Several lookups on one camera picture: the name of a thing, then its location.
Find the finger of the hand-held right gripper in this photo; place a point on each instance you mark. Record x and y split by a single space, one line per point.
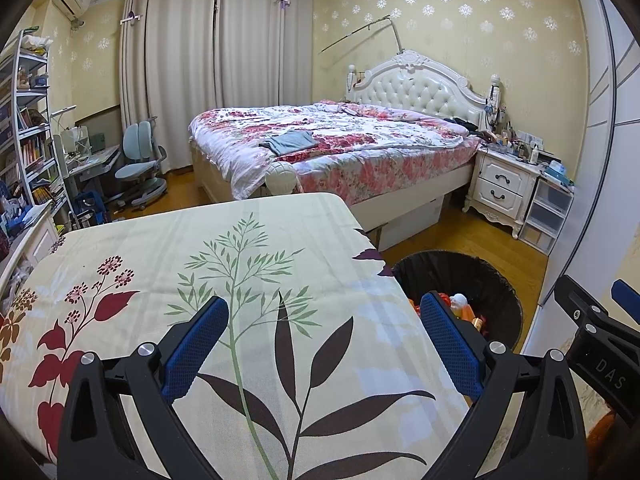
580 305
629 300

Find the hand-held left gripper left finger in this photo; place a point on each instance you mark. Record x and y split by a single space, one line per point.
197 345

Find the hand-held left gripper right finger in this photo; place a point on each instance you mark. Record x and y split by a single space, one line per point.
452 345

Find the orange cardboard box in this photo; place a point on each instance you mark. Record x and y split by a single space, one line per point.
466 313

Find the white purple paper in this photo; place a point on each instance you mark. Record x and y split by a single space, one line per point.
457 301

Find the black trash bin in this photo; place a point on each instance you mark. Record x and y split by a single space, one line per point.
495 290

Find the orange cloth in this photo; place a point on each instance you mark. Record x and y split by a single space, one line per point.
600 435

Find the plastic drawer unit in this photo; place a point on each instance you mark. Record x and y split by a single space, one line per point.
547 215

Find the cream floral tablecloth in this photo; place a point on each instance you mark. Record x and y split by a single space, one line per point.
150 240

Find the blue tissue box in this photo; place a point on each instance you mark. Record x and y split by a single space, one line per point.
557 172

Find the white nightstand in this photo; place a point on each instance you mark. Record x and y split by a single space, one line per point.
502 185

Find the white wardrobe door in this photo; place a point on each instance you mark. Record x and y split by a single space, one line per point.
600 160

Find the clutter of small bottles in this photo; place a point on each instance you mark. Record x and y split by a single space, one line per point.
515 145

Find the white side cabinet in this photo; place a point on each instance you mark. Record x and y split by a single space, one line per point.
35 245

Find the blue-grey desk chair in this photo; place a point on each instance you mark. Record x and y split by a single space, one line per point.
137 160

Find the grey study desk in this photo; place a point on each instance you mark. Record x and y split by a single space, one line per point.
95 157

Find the grey folded clothing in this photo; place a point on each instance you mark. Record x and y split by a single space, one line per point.
290 142

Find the pink floral quilt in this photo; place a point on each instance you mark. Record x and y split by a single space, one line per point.
360 140

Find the white bookshelf with books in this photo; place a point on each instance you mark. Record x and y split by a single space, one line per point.
35 150

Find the white bed with tufted headboard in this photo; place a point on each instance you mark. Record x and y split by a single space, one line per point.
420 85

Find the white desk lamp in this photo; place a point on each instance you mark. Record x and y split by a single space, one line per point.
62 110

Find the beige curtain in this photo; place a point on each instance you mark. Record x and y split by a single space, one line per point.
170 70
265 45

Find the thin metal pole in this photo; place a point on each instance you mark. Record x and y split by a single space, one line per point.
360 30

